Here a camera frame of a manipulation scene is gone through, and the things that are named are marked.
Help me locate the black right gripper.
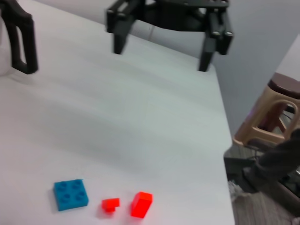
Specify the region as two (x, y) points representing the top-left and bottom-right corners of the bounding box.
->
(105, 0), (234, 72)

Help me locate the brown plastic stool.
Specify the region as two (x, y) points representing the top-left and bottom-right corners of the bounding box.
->
(234, 72), (300, 150)

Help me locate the dark grey floor object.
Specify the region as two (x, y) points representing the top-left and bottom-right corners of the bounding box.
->
(224, 128), (300, 195)

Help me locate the large orange-red brick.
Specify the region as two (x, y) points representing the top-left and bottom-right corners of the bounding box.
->
(130, 191), (153, 219)

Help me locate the small orange-red brick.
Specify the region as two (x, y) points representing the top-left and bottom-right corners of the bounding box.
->
(102, 198), (120, 213)

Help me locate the blue four-stud brick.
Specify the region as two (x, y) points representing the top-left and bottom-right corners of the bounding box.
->
(53, 179), (90, 211)

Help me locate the glass carafe with black handle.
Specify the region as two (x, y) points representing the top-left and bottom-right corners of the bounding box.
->
(0, 0), (39, 77)

